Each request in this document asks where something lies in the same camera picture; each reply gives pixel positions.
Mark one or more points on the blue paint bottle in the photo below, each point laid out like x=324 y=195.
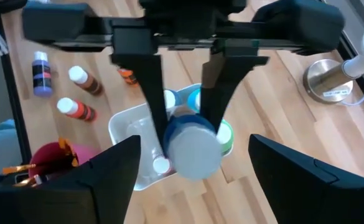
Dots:
x=194 y=152

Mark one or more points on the green paint bottle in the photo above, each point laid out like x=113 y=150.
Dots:
x=225 y=135

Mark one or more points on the white plastic bin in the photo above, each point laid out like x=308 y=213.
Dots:
x=116 y=127

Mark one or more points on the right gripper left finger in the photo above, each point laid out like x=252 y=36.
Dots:
x=116 y=180

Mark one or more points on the teal paint bottle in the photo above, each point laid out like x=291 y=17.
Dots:
x=192 y=101

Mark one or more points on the coral red paint bottle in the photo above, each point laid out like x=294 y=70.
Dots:
x=76 y=109

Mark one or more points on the purple paint bottle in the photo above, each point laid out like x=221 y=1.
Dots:
x=42 y=77

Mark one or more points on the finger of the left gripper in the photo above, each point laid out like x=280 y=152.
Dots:
x=150 y=87
x=225 y=84

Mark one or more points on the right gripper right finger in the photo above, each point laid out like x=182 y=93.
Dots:
x=287 y=180

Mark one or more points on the burnt orange paint bottle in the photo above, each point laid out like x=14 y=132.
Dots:
x=86 y=81

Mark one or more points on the pink plastic cup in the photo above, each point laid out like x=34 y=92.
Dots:
x=48 y=155

